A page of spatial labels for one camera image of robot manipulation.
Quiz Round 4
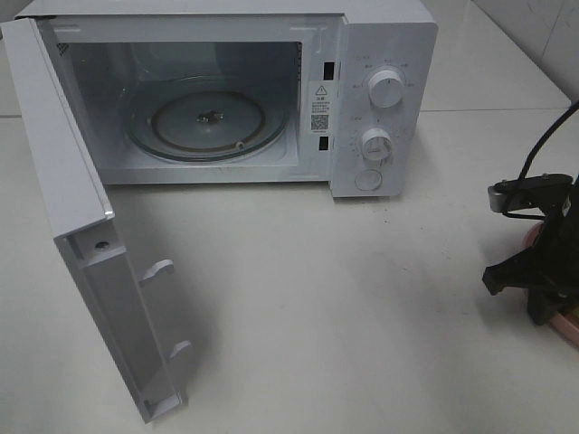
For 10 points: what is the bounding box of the round microwave door button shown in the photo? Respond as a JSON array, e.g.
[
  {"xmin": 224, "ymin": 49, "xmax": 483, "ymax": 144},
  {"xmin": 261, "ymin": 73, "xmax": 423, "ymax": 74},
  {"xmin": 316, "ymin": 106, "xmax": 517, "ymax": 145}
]
[{"xmin": 355, "ymin": 169, "xmax": 383, "ymax": 192}]

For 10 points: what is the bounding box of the pink round plate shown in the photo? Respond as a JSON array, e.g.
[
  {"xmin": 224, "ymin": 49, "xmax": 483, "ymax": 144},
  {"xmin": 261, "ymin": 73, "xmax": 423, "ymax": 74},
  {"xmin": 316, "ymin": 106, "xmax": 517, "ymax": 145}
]
[{"xmin": 523, "ymin": 223, "xmax": 578, "ymax": 348}]

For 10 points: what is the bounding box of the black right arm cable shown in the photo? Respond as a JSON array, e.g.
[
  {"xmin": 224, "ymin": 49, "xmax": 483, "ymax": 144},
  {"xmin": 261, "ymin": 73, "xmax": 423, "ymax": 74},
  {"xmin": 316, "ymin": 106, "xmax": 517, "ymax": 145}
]
[{"xmin": 499, "ymin": 99, "xmax": 579, "ymax": 221}]

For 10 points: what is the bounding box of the white microwave knob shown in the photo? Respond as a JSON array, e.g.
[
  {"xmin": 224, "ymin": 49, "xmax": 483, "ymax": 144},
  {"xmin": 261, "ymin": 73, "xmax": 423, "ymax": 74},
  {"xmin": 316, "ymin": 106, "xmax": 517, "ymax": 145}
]
[
  {"xmin": 367, "ymin": 67, "xmax": 405, "ymax": 109},
  {"xmin": 360, "ymin": 127, "xmax": 393, "ymax": 162}
]

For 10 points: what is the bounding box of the white lower microwave knob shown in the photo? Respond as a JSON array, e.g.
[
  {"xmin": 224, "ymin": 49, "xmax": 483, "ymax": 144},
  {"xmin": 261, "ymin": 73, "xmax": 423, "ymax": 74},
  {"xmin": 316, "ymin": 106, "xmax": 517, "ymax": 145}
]
[{"xmin": 360, "ymin": 127, "xmax": 393, "ymax": 162}]

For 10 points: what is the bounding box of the white upper microwave knob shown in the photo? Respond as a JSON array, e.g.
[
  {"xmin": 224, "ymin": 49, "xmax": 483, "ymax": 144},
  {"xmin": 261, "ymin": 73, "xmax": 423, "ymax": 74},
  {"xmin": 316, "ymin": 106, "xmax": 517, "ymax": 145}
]
[{"xmin": 367, "ymin": 67, "xmax": 405, "ymax": 109}]

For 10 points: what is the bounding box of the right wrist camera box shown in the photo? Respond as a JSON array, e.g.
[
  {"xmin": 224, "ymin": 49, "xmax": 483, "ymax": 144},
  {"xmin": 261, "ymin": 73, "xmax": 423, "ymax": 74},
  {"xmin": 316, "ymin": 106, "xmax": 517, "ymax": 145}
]
[{"xmin": 488, "ymin": 174, "xmax": 574, "ymax": 214}]

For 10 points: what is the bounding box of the white microwave oven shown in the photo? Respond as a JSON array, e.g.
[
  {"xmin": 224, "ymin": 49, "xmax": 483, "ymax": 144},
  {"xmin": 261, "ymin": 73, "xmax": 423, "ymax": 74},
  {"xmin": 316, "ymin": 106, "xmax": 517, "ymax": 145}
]
[{"xmin": 3, "ymin": 1, "xmax": 438, "ymax": 198}]

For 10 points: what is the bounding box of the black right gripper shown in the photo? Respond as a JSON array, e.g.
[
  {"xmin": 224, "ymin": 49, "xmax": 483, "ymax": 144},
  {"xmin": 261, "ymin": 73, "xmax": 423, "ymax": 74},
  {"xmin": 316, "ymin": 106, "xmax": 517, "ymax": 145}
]
[{"xmin": 482, "ymin": 181, "xmax": 578, "ymax": 326}]

